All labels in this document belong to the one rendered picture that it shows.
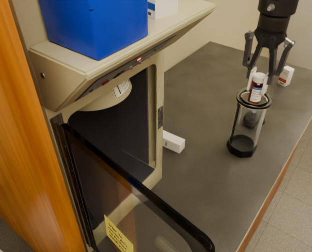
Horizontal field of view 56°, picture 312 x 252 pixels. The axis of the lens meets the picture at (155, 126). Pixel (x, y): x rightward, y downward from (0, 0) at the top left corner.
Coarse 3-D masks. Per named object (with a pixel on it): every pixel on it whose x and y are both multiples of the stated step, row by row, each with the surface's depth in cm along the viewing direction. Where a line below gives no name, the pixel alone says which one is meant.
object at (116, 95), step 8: (128, 80) 66; (112, 88) 61; (120, 88) 62; (128, 88) 65; (104, 96) 60; (112, 96) 61; (120, 96) 62; (88, 104) 60; (96, 104) 60; (104, 104) 60; (112, 104) 61
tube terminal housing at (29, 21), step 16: (16, 0) 35; (32, 0) 37; (16, 16) 36; (32, 16) 38; (32, 32) 39; (144, 64) 62; (160, 64) 67; (112, 80) 56; (160, 80) 70; (96, 96) 54; (160, 96) 73; (48, 112) 46; (64, 112) 49; (48, 128) 48; (160, 128) 80; (160, 144) 84; (160, 160) 88; (64, 176) 56; (160, 176) 93; (80, 224) 66
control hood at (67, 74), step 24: (192, 0) 54; (168, 24) 45; (192, 24) 52; (48, 48) 38; (144, 48) 41; (48, 72) 38; (72, 72) 35; (96, 72) 35; (48, 96) 42; (72, 96) 39
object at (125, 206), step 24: (72, 144) 45; (96, 168) 43; (120, 168) 38; (96, 192) 48; (120, 192) 40; (144, 192) 35; (96, 216) 55; (120, 216) 45; (144, 216) 38; (168, 216) 33; (96, 240) 64; (144, 240) 42; (168, 240) 36; (192, 240) 31
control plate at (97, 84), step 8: (168, 40) 50; (152, 48) 46; (144, 56) 49; (128, 64) 45; (136, 64) 53; (112, 72) 42; (96, 80) 39; (104, 80) 44; (88, 88) 41; (96, 88) 48; (80, 96) 44
